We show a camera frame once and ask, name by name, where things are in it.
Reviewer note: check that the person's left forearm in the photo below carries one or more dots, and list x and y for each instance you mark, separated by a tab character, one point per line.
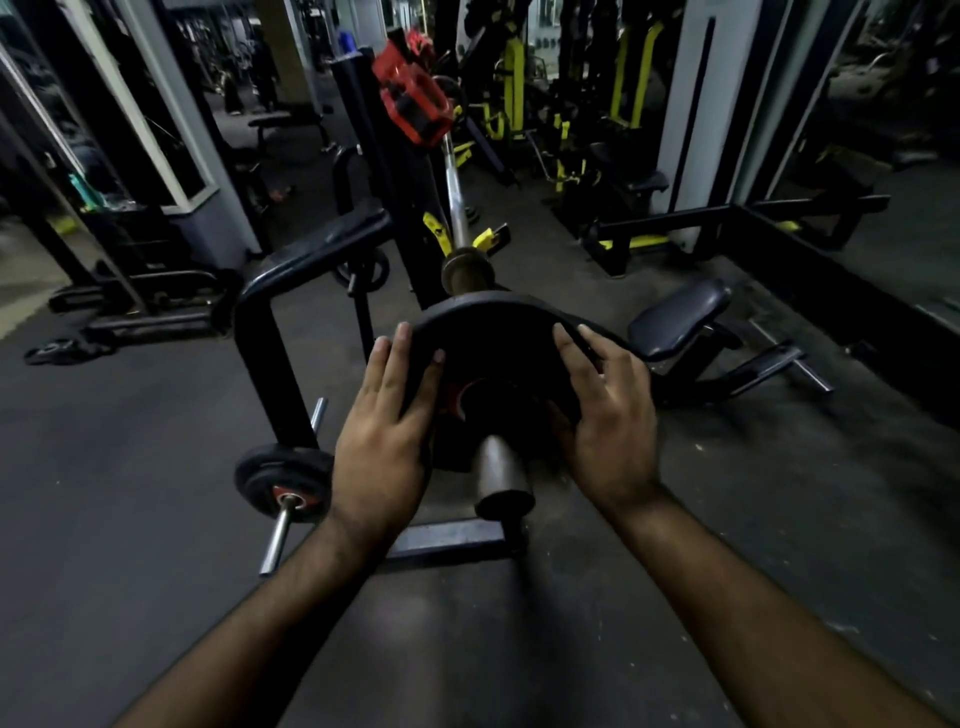
247	645

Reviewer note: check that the black flat bench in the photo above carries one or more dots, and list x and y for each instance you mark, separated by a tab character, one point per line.
289	124

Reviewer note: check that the person's left middle finger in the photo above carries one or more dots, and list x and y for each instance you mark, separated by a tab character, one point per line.
377	367

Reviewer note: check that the black weight plate on floor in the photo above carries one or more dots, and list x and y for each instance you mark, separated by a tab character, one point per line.
64	351

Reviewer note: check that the person's left hand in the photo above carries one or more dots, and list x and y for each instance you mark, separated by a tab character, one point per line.
379	457

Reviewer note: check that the person's right middle finger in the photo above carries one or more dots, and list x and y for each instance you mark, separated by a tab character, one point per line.
607	352

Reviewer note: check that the black bench rack frame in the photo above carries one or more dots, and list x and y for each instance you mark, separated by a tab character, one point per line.
330	300

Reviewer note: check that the black padded seat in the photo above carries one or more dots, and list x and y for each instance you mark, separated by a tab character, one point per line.
679	319

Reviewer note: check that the black and yellow gym machine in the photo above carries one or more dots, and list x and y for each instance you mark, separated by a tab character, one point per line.
570	105

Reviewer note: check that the person's left thumb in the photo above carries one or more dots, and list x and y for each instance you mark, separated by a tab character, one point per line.
429	386

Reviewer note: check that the small black weight plate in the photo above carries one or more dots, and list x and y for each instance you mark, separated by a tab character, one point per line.
283	480

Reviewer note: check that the person's right forearm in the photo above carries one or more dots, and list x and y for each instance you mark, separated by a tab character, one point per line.
757	622

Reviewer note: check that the steel barbell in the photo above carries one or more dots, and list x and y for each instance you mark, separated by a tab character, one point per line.
469	300

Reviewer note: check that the person's right hand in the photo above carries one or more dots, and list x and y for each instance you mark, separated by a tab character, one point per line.
611	442

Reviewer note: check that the black low frame bar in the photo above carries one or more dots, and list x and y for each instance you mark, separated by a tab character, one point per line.
742	225

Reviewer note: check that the red barbell collar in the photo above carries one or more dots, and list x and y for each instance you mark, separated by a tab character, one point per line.
409	94

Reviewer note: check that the black floor machine frame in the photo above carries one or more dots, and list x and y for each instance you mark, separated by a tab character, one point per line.
142	300

